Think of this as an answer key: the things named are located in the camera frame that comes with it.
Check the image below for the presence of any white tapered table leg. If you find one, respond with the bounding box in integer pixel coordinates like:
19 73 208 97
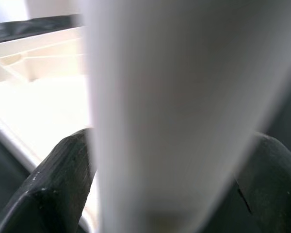
83 0 291 233

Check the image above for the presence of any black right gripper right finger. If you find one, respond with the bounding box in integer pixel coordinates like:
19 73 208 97
206 132 291 233

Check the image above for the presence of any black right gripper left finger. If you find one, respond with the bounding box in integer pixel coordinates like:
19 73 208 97
0 128 97 233

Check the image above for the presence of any white plastic table top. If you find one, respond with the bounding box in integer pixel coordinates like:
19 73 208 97
0 25 99 233

